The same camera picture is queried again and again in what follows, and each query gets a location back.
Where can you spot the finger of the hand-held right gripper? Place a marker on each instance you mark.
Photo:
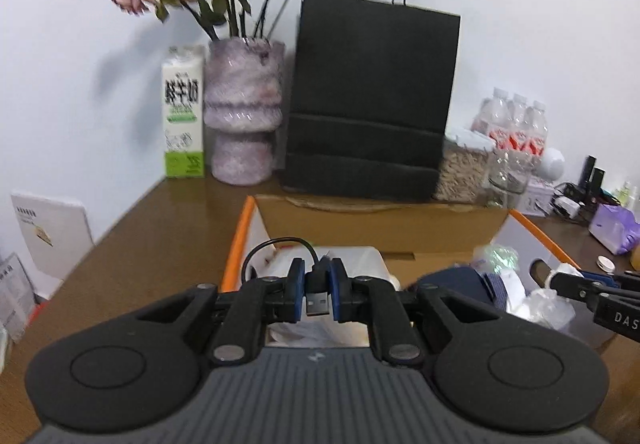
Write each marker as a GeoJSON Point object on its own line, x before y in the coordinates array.
{"type": "Point", "coordinates": [627, 283]}
{"type": "Point", "coordinates": [570, 286]}

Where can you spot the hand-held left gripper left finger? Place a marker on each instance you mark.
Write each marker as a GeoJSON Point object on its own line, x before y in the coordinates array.
{"type": "Point", "coordinates": [298, 291]}

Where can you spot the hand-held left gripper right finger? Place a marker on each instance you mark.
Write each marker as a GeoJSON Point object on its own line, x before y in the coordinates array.
{"type": "Point", "coordinates": [336, 291]}

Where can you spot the red cardboard box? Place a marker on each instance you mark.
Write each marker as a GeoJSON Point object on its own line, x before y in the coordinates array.
{"type": "Point", "coordinates": [375, 229]}

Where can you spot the purple fabric pouch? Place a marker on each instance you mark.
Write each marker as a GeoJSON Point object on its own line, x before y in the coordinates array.
{"type": "Point", "coordinates": [492, 290]}

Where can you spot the iridescent plastic bag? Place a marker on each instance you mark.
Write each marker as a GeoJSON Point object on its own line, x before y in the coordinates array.
{"type": "Point", "coordinates": [495, 256]}

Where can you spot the navy zip pouch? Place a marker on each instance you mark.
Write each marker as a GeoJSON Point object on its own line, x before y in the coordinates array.
{"type": "Point", "coordinates": [460, 281]}

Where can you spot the wooden desktop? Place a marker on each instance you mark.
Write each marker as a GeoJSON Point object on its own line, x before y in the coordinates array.
{"type": "Point", "coordinates": [165, 234]}

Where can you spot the yellow mug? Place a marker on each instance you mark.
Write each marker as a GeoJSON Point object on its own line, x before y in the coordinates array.
{"type": "Point", "coordinates": [636, 260]}

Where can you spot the small white round lid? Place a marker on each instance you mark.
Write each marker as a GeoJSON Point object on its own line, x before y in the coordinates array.
{"type": "Point", "coordinates": [606, 263]}

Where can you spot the purple tissue pack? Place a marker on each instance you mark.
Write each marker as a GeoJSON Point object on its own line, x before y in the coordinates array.
{"type": "Point", "coordinates": [615, 229]}

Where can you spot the small clear spray bottle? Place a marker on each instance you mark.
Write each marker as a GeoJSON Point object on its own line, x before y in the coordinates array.
{"type": "Point", "coordinates": [626, 194]}

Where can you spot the white tissue box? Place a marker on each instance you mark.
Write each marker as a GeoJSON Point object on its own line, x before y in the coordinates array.
{"type": "Point", "coordinates": [537, 196]}

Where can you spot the black upright device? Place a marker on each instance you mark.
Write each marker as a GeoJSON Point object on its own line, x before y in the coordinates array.
{"type": "Point", "coordinates": [592, 177]}

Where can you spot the clear drinking glass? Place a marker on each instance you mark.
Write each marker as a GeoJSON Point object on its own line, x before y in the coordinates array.
{"type": "Point", "coordinates": [507, 177]}

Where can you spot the clear container of pellets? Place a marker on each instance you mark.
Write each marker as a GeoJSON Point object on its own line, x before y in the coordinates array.
{"type": "Point", "coordinates": [460, 172]}

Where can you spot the clear water bottle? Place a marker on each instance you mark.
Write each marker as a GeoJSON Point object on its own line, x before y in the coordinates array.
{"type": "Point", "coordinates": [519, 124]}
{"type": "Point", "coordinates": [492, 117]}
{"type": "Point", "coordinates": [537, 129]}

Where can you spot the purple marbled vase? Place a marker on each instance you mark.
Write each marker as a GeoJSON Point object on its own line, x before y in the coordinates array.
{"type": "Point", "coordinates": [242, 114]}

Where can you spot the black paper bag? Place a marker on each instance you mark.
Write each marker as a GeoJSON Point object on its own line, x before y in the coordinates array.
{"type": "Point", "coordinates": [370, 99]}

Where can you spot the white green milk carton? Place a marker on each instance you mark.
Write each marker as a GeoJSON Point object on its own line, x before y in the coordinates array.
{"type": "Point", "coordinates": [184, 114]}

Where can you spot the white round camera device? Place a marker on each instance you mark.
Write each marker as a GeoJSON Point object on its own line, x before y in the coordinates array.
{"type": "Point", "coordinates": [551, 164]}

